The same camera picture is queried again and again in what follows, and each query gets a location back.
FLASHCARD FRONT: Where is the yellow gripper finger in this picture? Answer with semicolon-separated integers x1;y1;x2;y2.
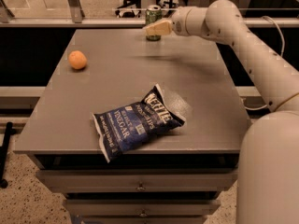
143;19;172;35

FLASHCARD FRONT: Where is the green soda can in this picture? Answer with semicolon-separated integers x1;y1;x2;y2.
145;5;162;41

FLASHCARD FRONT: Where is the white cable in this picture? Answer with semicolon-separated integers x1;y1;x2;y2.
242;15;286;112

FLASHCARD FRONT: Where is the blue Kettle chips bag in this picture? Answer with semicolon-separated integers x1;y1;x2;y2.
93;84;191;162

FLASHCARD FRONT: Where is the black office chair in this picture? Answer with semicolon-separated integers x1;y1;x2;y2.
114;0;181;18

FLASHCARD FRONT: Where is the metal railing frame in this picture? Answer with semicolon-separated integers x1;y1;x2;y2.
0;0;299;28

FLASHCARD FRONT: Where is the orange fruit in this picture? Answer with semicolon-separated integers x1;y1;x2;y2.
68;50;87;70

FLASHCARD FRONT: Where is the black stand leg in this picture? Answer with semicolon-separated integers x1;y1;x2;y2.
0;122;13;189

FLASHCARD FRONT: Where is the grey drawer cabinet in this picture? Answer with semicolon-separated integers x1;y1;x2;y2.
15;29;250;224

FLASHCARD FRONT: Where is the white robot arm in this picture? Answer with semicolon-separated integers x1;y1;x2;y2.
145;0;299;224

